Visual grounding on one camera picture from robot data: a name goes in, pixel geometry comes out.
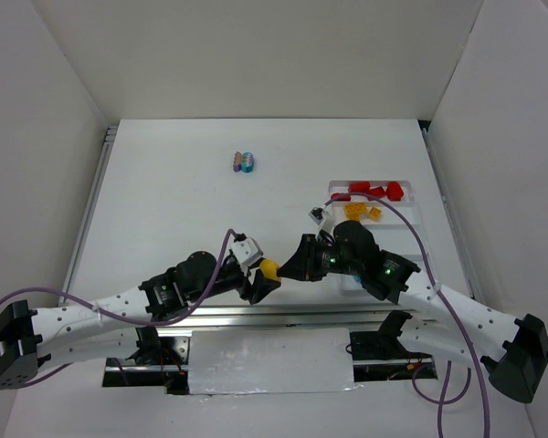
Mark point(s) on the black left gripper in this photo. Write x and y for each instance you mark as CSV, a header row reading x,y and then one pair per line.
x,y
247,284

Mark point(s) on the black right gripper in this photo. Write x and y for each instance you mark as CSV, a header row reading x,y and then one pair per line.
x,y
309,257

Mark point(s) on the yellow round lego piece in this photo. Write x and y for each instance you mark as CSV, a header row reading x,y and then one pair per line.
x,y
269,269

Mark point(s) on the yellow studded brick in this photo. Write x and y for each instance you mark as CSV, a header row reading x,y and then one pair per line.
x,y
355,210

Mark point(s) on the small yellow lego brick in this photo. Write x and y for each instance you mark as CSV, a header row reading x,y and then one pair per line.
x,y
375,214

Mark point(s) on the red studded lego brick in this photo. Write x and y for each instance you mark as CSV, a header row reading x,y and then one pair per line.
x,y
360,187

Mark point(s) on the red curved lego brick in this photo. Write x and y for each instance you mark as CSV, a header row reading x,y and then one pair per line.
x,y
378,192

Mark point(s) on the red flower lego piece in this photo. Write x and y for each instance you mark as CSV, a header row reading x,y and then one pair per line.
x,y
394,192

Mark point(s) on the pastel flower lego stack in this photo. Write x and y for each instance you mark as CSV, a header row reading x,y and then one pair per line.
x,y
243,162

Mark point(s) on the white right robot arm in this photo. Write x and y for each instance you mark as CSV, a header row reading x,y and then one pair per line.
x,y
513,351

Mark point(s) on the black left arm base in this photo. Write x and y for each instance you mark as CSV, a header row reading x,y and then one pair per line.
x,y
160,361

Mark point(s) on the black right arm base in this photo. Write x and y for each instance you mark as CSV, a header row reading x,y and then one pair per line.
x,y
376,357

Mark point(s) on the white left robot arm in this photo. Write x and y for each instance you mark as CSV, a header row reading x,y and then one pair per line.
x,y
29,336

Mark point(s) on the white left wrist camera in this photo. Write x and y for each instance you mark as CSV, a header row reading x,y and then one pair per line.
x,y
247,252

